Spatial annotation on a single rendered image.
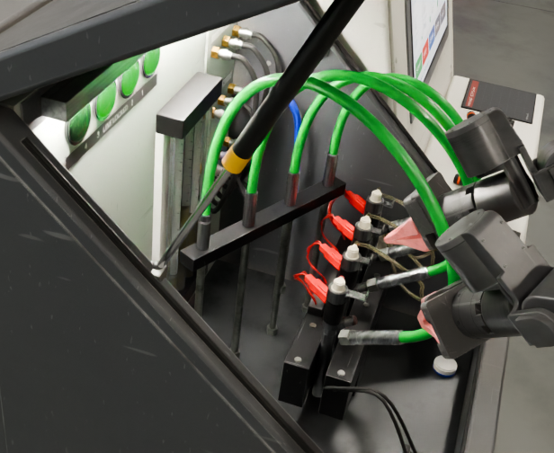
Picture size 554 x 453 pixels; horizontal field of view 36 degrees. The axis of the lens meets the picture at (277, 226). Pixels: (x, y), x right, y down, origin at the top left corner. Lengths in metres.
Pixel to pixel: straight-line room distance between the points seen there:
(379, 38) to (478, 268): 0.63
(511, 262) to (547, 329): 0.08
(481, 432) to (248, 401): 0.48
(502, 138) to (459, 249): 0.22
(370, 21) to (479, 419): 0.62
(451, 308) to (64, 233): 0.40
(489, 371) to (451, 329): 0.43
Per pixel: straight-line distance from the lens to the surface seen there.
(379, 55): 1.38
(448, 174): 1.71
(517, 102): 2.05
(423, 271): 1.22
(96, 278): 0.82
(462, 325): 0.90
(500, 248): 0.80
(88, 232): 0.79
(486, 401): 1.29
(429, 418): 1.40
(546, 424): 2.68
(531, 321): 0.77
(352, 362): 1.24
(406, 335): 1.02
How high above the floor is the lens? 1.84
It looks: 36 degrees down
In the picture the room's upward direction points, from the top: 8 degrees clockwise
